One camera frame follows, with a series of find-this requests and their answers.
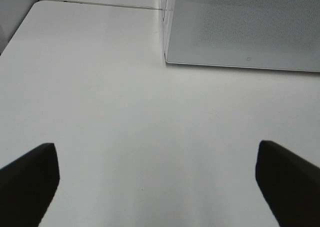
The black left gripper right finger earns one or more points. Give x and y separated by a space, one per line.
289 184

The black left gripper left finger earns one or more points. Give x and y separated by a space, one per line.
28 186

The white microwave oven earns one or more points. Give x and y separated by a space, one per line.
245 27

